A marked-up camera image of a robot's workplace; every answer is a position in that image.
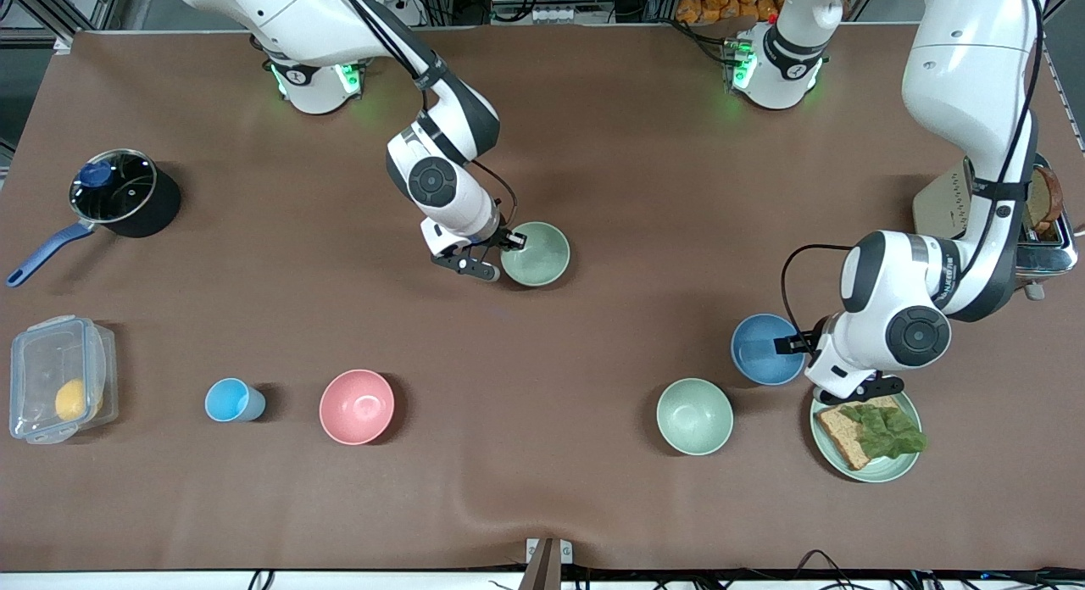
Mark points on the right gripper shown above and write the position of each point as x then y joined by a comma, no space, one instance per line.
497,238

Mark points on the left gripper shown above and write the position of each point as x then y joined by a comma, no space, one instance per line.
812,342

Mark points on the green bowl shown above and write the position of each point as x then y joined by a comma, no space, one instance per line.
542,259
695,416

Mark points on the blue bowl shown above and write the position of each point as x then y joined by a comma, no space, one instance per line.
754,353

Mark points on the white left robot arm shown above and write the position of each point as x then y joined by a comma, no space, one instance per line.
958,73

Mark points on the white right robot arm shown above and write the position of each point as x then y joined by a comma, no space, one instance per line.
297,13

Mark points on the pink bowl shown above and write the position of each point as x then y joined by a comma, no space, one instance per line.
356,408

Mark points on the brown bread slice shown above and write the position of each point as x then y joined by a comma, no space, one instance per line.
839,433

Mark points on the green lettuce leaf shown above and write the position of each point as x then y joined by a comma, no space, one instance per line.
886,433

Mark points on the green plate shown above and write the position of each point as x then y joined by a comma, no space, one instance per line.
881,470

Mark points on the beige metal toaster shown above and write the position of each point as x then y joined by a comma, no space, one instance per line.
937,208

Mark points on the brown table cover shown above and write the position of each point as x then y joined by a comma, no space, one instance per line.
593,488

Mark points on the white power strip with plugs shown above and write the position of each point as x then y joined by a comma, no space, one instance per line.
398,15

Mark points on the brown toast slice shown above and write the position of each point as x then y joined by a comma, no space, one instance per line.
1044,196

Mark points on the pack of orange buns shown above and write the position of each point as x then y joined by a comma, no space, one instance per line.
708,1

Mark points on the light blue cup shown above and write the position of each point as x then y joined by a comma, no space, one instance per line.
225,400

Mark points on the glass lid with blue knob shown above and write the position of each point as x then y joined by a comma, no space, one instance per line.
127,187

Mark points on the yellow lemon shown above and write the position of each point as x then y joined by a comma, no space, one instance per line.
70,400

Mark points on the clear plastic lidded container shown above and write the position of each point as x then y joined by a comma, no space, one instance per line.
38,361

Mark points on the metal mounting bracket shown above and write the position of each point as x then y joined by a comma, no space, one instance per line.
547,564

